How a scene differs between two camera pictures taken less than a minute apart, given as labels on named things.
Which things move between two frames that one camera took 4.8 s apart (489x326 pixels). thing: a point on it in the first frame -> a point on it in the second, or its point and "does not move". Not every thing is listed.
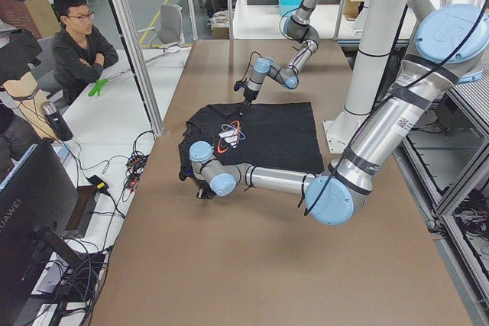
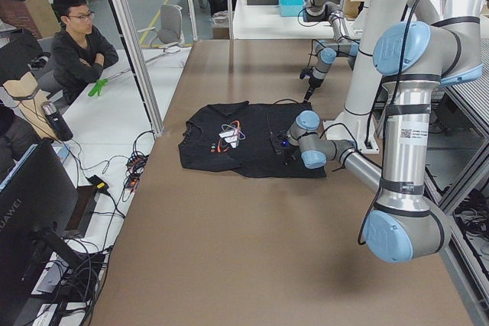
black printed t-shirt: (278, 134) does not move
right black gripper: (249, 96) -> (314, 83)
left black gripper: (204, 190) -> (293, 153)
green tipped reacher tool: (100, 83) does not move
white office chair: (170, 33) does not move
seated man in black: (79, 51) does not move
